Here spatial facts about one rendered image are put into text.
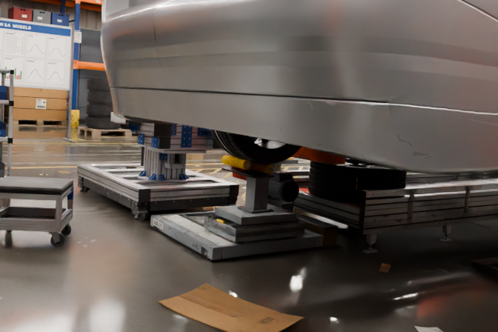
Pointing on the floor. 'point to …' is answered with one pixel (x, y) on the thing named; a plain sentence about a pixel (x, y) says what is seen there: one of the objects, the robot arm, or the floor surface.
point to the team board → (38, 56)
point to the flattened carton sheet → (228, 311)
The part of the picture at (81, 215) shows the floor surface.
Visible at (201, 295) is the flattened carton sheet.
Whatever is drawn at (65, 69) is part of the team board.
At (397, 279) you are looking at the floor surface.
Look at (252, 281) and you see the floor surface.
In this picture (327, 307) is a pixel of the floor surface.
